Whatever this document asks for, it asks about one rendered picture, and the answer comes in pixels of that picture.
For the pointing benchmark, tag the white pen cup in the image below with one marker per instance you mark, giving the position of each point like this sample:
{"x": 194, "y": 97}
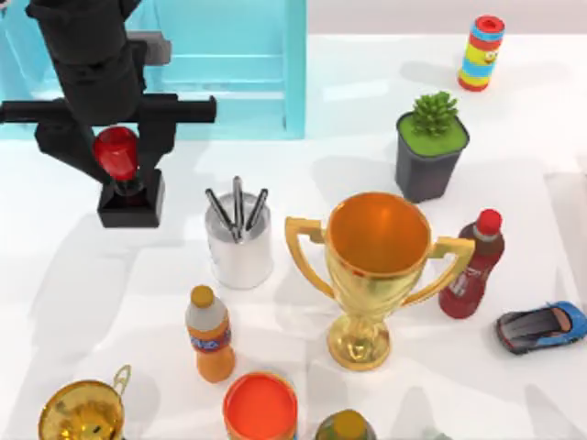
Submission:
{"x": 240, "y": 261}

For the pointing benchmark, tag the black pen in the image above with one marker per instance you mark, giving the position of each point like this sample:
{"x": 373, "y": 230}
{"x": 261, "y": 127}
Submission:
{"x": 222, "y": 213}
{"x": 237, "y": 201}
{"x": 257, "y": 208}

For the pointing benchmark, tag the dark red bottle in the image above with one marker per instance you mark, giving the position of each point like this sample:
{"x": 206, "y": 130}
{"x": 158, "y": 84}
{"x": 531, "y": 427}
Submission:
{"x": 472, "y": 275}

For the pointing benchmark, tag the small gold trophy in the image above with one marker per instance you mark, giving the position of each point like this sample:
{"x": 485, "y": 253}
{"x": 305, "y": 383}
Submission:
{"x": 78, "y": 412}

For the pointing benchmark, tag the orange bottle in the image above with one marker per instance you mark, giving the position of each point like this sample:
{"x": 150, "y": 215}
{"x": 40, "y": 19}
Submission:
{"x": 211, "y": 339}

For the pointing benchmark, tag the large gold trophy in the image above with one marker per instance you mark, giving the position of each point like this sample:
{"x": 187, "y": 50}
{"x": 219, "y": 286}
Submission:
{"x": 367, "y": 284}

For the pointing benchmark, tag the grey rounded box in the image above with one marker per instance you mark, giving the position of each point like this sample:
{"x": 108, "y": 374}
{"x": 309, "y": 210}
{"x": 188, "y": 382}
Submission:
{"x": 156, "y": 48}

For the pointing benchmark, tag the colourful striped bottle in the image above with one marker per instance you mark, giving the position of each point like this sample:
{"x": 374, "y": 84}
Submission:
{"x": 481, "y": 55}

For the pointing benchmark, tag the green bottle with yellow cap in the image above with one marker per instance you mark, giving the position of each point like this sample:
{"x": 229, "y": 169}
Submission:
{"x": 346, "y": 426}

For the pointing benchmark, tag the grey pot with green plant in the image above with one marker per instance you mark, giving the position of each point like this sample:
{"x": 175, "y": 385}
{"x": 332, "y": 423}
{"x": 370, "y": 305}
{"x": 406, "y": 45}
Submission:
{"x": 426, "y": 160}

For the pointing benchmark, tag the blue and black toy car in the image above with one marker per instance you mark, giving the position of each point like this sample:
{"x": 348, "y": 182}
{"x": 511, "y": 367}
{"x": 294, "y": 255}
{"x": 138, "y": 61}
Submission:
{"x": 541, "y": 327}

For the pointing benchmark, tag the light blue rack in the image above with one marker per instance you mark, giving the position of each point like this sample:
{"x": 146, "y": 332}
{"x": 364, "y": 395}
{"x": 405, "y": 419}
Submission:
{"x": 229, "y": 69}

